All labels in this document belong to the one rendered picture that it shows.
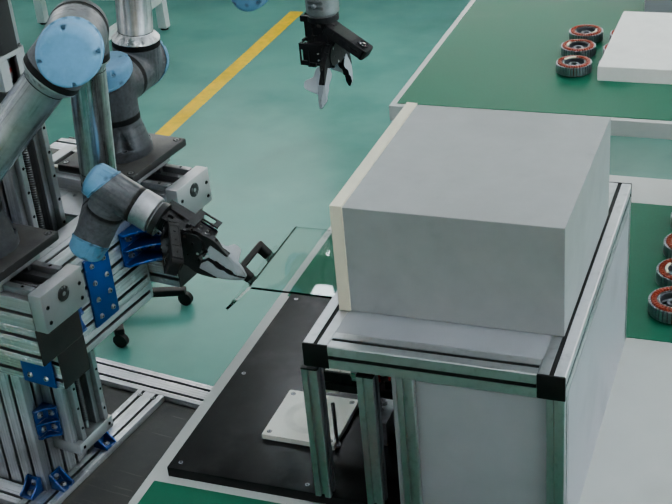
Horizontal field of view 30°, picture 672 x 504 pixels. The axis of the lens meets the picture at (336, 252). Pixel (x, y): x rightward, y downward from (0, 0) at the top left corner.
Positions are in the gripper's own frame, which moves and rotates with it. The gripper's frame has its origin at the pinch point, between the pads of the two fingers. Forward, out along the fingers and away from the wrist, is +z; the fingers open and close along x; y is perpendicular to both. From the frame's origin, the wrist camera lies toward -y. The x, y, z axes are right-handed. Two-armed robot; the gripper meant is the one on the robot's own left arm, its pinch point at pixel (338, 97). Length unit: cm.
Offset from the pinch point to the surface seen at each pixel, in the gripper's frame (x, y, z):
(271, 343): 46, -4, 38
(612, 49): -32, -55, -5
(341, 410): 63, -30, 37
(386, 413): 66, -41, 33
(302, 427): 71, -25, 37
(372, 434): 85, -49, 22
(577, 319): 65, -78, 4
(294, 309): 32, -2, 38
